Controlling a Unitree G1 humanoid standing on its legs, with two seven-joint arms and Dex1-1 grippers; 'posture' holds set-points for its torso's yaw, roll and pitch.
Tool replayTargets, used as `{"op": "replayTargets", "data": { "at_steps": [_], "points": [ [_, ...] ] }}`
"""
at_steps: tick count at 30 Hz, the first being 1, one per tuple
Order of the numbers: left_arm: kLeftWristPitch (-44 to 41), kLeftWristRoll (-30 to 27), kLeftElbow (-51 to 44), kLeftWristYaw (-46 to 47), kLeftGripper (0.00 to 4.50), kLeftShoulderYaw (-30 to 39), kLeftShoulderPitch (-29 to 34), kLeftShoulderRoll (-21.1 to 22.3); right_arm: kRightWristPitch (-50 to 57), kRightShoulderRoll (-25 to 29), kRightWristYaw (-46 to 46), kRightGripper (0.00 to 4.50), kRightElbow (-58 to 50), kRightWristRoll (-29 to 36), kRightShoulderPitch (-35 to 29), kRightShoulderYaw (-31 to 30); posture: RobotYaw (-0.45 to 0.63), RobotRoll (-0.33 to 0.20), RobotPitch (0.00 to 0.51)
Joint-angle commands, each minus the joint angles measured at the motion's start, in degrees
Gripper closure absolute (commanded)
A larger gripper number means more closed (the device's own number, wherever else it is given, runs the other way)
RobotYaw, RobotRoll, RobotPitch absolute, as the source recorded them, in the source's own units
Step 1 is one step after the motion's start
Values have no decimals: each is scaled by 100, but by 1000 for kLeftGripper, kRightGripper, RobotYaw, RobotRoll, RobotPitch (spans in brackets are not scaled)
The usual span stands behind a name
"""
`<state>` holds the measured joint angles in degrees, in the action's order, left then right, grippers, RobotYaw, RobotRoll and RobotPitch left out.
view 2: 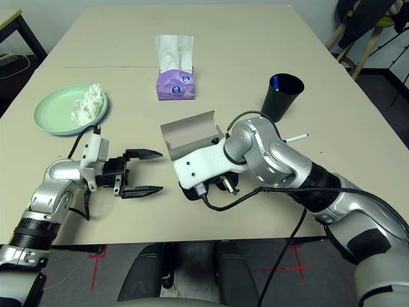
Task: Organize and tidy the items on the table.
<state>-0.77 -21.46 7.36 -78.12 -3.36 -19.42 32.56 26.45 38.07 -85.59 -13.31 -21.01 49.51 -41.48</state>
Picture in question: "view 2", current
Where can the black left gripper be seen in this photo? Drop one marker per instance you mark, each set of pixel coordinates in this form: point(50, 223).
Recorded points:
point(115, 172)

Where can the white tissue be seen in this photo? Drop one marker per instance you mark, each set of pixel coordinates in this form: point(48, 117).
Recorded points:
point(86, 107)

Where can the wooden stool with jacket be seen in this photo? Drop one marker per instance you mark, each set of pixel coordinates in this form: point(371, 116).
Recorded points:
point(354, 28)

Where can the light green plate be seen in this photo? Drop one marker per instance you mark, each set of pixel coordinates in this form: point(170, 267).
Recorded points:
point(54, 108)

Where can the yellow stool cushion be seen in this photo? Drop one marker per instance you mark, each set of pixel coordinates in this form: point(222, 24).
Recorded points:
point(385, 21)

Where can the dark grey robot leg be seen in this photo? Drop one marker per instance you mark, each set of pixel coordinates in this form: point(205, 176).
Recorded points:
point(143, 275)
point(233, 275)

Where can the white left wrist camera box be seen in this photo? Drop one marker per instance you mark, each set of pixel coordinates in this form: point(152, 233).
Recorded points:
point(92, 150)

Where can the black framed side table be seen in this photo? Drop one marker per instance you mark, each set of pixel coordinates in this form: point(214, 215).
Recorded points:
point(9, 16)

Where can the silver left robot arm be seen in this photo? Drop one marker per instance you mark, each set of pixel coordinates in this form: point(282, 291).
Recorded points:
point(57, 172)

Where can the black plastic cup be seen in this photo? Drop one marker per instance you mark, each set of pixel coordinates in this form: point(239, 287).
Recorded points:
point(278, 105)

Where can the dark grey right robot leg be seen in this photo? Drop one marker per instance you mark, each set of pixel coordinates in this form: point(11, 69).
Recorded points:
point(233, 275)

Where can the white marker blue cap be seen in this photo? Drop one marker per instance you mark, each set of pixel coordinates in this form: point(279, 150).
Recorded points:
point(297, 137)

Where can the grey robot torso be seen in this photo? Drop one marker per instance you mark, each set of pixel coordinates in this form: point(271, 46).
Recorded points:
point(166, 303)

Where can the dark grey left robot leg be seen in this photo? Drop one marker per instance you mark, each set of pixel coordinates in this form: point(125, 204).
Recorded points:
point(143, 275)

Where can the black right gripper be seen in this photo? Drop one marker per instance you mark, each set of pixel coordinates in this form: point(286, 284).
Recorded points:
point(228, 182)

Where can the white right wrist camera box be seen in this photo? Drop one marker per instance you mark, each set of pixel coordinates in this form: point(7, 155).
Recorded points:
point(204, 163)

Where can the blue marker pen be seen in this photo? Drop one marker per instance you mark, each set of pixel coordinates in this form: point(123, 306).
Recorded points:
point(275, 83)

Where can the grey glasses case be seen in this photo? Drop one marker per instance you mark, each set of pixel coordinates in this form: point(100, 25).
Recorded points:
point(188, 128)

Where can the black tripod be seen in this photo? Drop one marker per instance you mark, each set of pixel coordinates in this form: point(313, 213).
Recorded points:
point(399, 84)

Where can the purple tissue pack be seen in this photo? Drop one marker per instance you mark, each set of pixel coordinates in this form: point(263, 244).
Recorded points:
point(175, 88)

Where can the grey power strip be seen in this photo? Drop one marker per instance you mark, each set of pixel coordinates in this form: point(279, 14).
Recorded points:
point(6, 59)

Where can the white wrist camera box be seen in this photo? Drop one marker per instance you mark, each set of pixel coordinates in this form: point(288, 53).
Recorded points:
point(92, 150)
point(204, 163)

